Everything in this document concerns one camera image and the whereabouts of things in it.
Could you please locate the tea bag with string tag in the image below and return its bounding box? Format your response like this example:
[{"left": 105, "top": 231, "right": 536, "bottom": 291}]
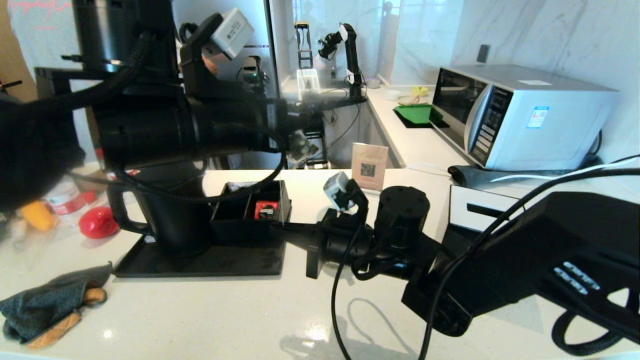
[{"left": 289, "top": 129, "right": 322, "bottom": 165}]

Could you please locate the black electric kettle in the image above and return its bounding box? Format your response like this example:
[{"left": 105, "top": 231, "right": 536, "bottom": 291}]
[{"left": 106, "top": 167, "right": 216, "bottom": 258}]

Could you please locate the red sachet packet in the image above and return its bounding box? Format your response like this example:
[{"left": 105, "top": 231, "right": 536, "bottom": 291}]
[{"left": 254, "top": 200, "right": 278, "bottom": 221}]

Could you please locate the pink QR code sign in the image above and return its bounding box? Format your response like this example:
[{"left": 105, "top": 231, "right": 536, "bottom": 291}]
[{"left": 351, "top": 142, "right": 390, "bottom": 192}]

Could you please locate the black compartment organizer box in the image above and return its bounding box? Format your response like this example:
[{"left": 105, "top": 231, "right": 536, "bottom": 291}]
[{"left": 210, "top": 180, "right": 292, "bottom": 246}]

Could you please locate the black serving tray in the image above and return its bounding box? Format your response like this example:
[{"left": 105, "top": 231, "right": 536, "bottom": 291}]
[{"left": 114, "top": 200, "right": 292, "bottom": 278}]

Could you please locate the green mat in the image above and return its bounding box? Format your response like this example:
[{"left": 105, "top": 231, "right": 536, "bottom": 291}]
[{"left": 392, "top": 104, "right": 445, "bottom": 126}]

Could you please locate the black tissue box white lid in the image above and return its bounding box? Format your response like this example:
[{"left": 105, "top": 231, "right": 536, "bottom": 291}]
[{"left": 440, "top": 185, "right": 522, "bottom": 236}]

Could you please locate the dark gray cloth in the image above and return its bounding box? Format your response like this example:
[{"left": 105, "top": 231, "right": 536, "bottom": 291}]
[{"left": 447, "top": 165, "right": 596, "bottom": 190}]

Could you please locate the red round fruit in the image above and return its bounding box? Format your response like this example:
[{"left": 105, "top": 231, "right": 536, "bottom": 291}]
[{"left": 79, "top": 206, "right": 121, "bottom": 240}]

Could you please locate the clear water bottle red cap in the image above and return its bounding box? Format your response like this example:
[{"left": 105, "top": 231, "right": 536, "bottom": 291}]
[{"left": 45, "top": 175, "right": 96, "bottom": 216}]

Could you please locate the silver microwave oven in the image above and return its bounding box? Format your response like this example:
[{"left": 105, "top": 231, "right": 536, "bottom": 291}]
[{"left": 430, "top": 64, "right": 617, "bottom": 172}]

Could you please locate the person in gray t-shirt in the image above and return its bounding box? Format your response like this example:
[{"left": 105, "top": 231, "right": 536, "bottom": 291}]
[{"left": 7, "top": 0, "right": 221, "bottom": 161}]

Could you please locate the orange fruit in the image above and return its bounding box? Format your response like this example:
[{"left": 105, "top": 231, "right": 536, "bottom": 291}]
[{"left": 20, "top": 201, "right": 55, "bottom": 232}]

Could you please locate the brown cork pad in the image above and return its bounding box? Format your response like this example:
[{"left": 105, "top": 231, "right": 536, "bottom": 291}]
[{"left": 27, "top": 287, "right": 110, "bottom": 350}]

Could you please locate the dark oven mitt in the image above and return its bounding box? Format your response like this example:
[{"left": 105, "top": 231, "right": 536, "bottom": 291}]
[{"left": 0, "top": 262, "right": 115, "bottom": 343}]

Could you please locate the thin black camera cable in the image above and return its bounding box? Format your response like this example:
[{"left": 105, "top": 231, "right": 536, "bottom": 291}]
[{"left": 330, "top": 167, "right": 640, "bottom": 360}]

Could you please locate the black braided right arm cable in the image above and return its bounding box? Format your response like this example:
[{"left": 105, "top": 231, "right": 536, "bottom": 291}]
[{"left": 552, "top": 310, "right": 640, "bottom": 357}]

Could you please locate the white power cable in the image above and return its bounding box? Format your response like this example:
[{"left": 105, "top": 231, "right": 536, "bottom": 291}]
[{"left": 492, "top": 157, "right": 640, "bottom": 183}]

